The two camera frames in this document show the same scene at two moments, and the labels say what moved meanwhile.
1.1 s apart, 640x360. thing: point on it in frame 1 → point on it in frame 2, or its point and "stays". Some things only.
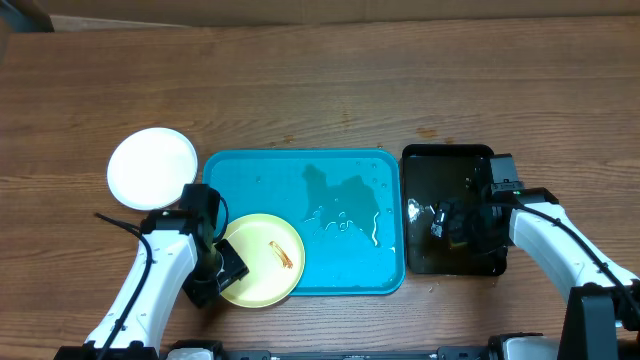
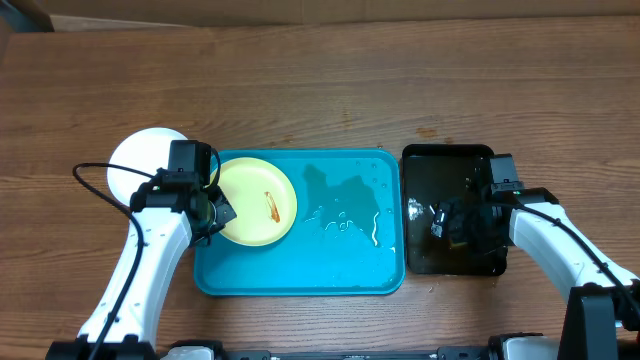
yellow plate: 273,252 → 263,198
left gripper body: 216,270 → 221,212
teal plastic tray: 345,205 stays
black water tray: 446,231 stays
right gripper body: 473,228 stays
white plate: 149,168 stays
